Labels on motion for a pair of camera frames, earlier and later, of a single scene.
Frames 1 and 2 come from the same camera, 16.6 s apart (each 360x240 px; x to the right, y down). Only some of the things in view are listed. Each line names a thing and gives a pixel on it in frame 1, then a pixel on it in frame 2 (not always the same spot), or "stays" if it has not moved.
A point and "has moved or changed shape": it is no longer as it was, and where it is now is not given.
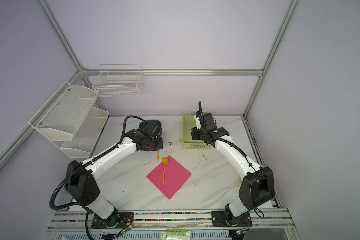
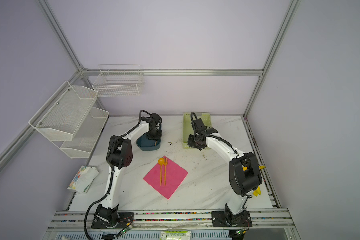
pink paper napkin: (175, 175) stays
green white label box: (175, 235) stays
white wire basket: (119, 80) stays
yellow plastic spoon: (164, 161) has moved or changed shape
